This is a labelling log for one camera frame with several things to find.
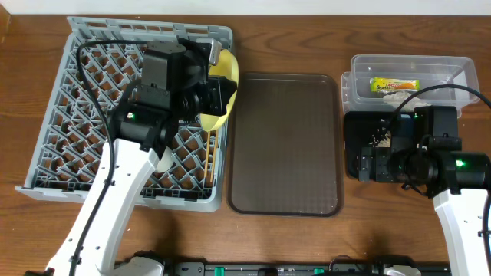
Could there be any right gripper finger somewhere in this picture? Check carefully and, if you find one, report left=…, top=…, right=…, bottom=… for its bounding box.
left=358, top=147, right=374, bottom=182
left=375, top=147, right=390, bottom=182

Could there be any yellow plate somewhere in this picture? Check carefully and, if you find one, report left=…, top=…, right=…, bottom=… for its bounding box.
left=199, top=49, right=239, bottom=132

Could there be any white napkin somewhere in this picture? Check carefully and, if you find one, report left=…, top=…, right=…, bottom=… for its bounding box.
left=382, top=91, right=430, bottom=112

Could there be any wooden chopstick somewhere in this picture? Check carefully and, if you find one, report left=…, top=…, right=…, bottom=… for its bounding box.
left=210, top=130, right=219, bottom=185
left=204, top=131, right=212, bottom=181

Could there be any green snack wrapper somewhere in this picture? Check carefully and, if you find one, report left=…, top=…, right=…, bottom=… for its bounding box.
left=370, top=77, right=420, bottom=94

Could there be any white paper cup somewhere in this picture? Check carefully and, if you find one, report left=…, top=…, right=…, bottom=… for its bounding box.
left=155, top=147, right=173, bottom=173

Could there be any rice food waste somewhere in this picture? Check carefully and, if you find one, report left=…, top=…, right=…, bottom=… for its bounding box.
left=368, top=119, right=391, bottom=148

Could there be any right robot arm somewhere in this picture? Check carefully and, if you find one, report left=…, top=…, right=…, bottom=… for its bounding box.
left=344, top=106, right=490, bottom=275

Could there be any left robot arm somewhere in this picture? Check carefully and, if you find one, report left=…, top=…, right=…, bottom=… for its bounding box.
left=44, top=38, right=238, bottom=275

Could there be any grey dishwasher rack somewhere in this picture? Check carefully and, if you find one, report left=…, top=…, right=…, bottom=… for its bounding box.
left=18, top=16, right=234, bottom=212

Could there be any black tray bin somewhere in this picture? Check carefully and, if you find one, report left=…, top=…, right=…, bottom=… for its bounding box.
left=344, top=111, right=403, bottom=183

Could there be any clear plastic bin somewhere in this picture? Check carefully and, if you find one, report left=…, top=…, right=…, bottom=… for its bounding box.
left=341, top=54, right=479, bottom=113

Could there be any brown serving tray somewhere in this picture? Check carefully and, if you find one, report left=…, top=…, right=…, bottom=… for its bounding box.
left=227, top=73, right=344, bottom=218

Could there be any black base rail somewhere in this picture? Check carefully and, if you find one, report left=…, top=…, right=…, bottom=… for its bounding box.
left=114, top=251, right=450, bottom=276

